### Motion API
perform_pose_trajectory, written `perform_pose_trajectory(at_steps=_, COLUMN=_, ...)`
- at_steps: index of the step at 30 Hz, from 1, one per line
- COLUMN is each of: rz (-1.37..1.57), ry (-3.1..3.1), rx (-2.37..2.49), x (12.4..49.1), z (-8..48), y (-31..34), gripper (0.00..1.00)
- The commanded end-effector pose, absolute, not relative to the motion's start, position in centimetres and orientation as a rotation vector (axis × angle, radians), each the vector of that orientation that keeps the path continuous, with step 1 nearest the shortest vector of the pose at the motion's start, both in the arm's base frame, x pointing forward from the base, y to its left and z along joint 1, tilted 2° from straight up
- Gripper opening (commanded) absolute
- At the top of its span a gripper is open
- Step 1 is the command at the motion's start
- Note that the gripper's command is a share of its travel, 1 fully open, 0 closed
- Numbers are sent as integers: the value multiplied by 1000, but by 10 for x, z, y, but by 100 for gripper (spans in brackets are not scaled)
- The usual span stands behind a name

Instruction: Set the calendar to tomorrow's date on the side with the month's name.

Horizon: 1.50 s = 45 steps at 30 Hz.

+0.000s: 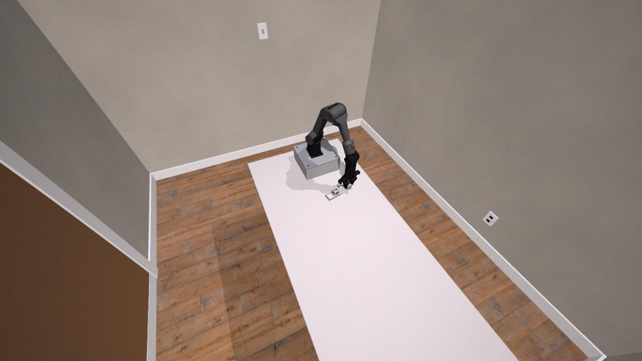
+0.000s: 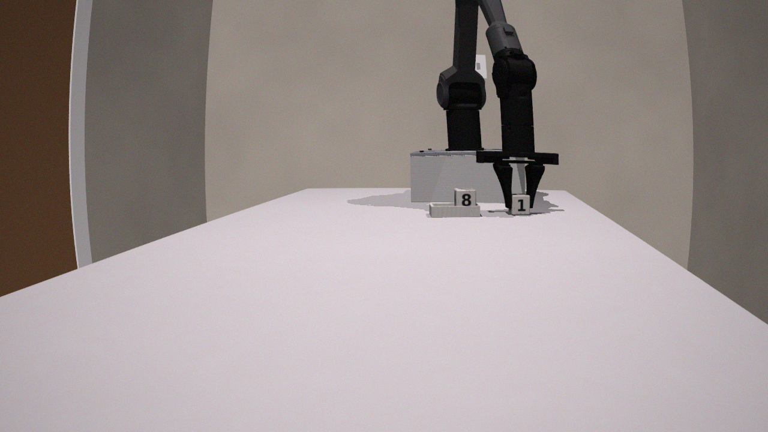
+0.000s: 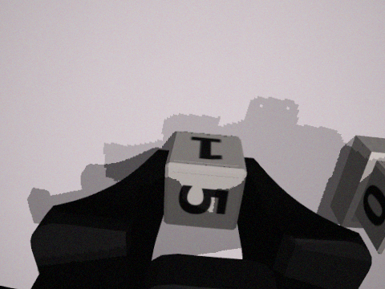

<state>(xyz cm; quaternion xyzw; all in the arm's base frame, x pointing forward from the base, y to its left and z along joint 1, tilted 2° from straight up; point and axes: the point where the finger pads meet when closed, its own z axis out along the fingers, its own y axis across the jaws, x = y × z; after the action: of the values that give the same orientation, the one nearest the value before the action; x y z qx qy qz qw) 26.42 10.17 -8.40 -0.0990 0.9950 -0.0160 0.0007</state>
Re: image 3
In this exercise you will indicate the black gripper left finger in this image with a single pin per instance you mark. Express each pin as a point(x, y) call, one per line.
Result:
point(105, 240)

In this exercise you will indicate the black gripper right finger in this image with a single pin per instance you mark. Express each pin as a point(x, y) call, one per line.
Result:
point(302, 248)

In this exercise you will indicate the grey cube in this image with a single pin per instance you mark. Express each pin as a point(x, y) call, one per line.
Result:
point(371, 208)
point(204, 180)

